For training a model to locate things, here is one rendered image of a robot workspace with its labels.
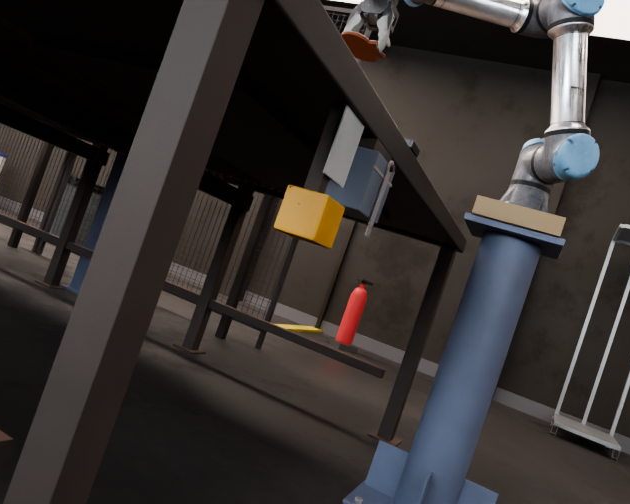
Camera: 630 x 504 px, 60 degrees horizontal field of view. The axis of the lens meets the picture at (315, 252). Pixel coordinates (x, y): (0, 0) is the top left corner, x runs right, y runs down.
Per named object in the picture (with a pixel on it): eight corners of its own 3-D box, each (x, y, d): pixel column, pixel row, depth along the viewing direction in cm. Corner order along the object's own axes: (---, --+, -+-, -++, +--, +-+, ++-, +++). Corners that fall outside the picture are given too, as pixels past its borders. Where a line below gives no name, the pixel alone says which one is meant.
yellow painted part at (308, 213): (331, 250, 97) (375, 125, 98) (313, 241, 89) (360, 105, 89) (293, 237, 100) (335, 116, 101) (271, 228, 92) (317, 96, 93)
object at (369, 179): (377, 242, 116) (405, 161, 116) (358, 229, 103) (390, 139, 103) (330, 227, 120) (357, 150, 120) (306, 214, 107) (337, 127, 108)
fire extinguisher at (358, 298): (359, 353, 486) (382, 285, 487) (352, 354, 460) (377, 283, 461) (331, 342, 494) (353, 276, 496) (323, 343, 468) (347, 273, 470)
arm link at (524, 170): (536, 195, 170) (550, 154, 170) (563, 191, 156) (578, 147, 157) (502, 181, 168) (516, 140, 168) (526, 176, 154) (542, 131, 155)
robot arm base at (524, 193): (541, 229, 168) (552, 199, 168) (550, 220, 153) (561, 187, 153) (492, 215, 172) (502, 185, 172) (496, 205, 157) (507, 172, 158)
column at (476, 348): (488, 526, 170) (576, 261, 173) (480, 575, 135) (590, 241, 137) (375, 472, 184) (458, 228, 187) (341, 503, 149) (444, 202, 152)
